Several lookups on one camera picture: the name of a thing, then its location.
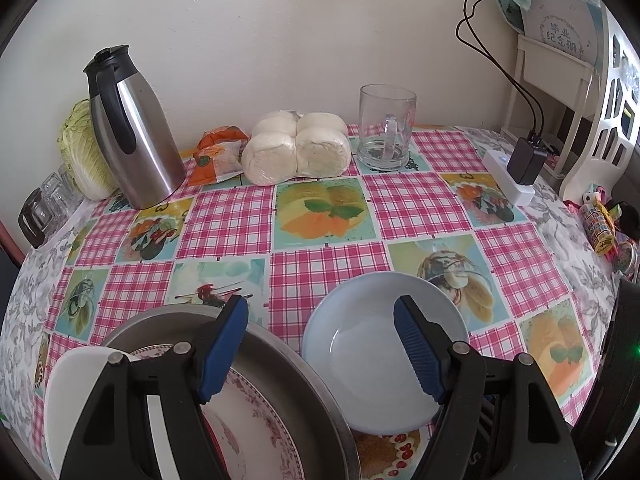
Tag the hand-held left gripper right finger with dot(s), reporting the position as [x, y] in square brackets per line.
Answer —
[417, 355]

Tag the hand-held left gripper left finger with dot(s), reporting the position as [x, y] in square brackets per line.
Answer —
[222, 355]

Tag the large light blue bowl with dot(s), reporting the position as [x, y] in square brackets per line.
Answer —
[360, 350]

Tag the round floral rim plate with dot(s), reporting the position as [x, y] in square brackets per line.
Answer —
[250, 435]

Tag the white square plate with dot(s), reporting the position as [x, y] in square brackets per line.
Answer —
[70, 390]

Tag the round candy tin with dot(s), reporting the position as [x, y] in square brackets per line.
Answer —
[625, 257]

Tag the pink checked tablecloth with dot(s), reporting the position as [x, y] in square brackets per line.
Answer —
[325, 270]

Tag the yellow candy roll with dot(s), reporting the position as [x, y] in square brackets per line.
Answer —
[597, 227]

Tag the colourful sweets packets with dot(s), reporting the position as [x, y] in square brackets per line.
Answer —
[615, 210]

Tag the orange snack packet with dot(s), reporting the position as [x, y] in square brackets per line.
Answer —
[220, 160]

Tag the white power strip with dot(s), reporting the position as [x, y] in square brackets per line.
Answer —
[500, 165]

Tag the bag of white steamed buns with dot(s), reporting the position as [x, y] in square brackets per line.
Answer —
[300, 150]

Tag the stainless steel thermal carafe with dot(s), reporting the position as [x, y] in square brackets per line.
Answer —
[145, 150]

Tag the black charger adapter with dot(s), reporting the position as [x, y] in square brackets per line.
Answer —
[525, 160]

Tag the clear glass cup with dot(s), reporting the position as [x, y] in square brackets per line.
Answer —
[60, 187]

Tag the small glass jar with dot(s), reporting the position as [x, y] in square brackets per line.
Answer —
[32, 215]

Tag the clear glass mug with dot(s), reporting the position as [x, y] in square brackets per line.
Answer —
[375, 120]

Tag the napa cabbage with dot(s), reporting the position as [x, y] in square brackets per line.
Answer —
[80, 150]

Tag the white cutout chair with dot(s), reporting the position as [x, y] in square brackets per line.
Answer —
[550, 50]

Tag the white printed card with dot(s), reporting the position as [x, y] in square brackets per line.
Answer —
[560, 25]

